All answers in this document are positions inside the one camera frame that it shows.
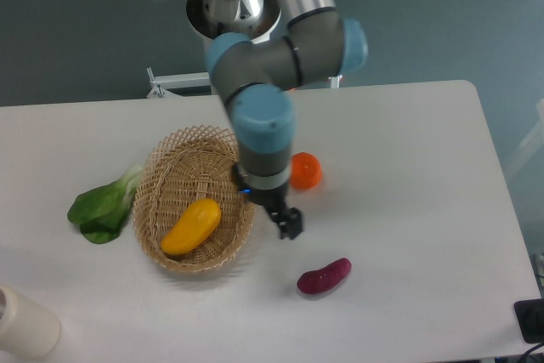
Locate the woven wicker basket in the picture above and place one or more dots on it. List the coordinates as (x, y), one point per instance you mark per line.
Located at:
(192, 164)

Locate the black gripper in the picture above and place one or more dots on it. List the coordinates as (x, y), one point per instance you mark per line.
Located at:
(270, 192)

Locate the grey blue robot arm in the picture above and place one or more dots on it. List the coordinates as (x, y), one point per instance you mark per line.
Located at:
(255, 51)

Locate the black device at edge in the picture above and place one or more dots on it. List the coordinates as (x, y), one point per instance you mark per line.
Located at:
(529, 314)

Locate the yellow mango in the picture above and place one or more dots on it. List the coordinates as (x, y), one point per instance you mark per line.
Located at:
(200, 219)

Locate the purple sweet potato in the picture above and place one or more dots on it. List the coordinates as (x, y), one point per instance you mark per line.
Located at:
(318, 281)

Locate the cream cylindrical bottle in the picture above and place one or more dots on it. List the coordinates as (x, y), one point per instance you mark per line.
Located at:
(28, 329)

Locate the orange tangerine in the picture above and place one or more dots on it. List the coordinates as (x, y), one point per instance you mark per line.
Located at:
(306, 171)

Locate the green bok choy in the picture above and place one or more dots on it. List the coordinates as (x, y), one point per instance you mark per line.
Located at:
(101, 213)

